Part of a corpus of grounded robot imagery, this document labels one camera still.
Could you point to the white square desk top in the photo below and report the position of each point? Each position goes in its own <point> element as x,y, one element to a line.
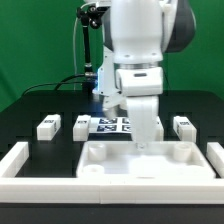
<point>159,160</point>

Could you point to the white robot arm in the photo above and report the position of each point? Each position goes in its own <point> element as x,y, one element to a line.
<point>136,34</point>

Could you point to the fiducial marker sheet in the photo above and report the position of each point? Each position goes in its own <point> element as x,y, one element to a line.
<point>104,125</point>

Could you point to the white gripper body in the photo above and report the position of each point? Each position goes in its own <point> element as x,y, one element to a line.
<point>140,82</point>

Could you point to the white U-shaped obstacle fence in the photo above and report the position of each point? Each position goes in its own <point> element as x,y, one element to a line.
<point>100,190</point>

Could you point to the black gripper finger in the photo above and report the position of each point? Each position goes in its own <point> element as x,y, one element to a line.
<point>150,119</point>
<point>134,115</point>

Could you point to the black camera stand pole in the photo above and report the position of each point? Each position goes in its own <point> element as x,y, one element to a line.
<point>91,17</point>

